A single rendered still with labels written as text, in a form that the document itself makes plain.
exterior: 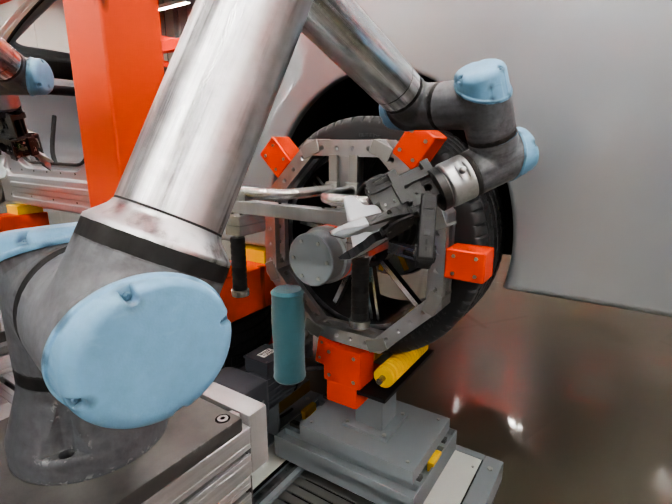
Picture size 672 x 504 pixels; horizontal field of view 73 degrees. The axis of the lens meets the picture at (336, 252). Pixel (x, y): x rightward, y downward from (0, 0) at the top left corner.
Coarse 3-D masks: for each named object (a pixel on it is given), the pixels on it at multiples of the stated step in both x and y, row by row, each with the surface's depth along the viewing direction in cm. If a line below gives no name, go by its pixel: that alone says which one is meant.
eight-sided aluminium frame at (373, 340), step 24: (312, 144) 115; (336, 144) 111; (360, 144) 108; (384, 144) 104; (288, 168) 121; (312, 168) 123; (408, 168) 102; (288, 240) 134; (288, 264) 136; (432, 264) 104; (432, 288) 106; (312, 312) 129; (432, 312) 106; (336, 336) 125; (360, 336) 119; (384, 336) 115
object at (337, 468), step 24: (312, 408) 164; (288, 432) 154; (456, 432) 152; (288, 456) 148; (312, 456) 142; (336, 456) 143; (432, 456) 138; (336, 480) 138; (360, 480) 133; (384, 480) 133; (432, 480) 136
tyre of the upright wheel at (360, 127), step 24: (360, 120) 116; (456, 144) 118; (456, 216) 107; (480, 216) 105; (456, 240) 108; (480, 240) 106; (456, 288) 111; (480, 288) 114; (456, 312) 112; (408, 336) 121; (432, 336) 117
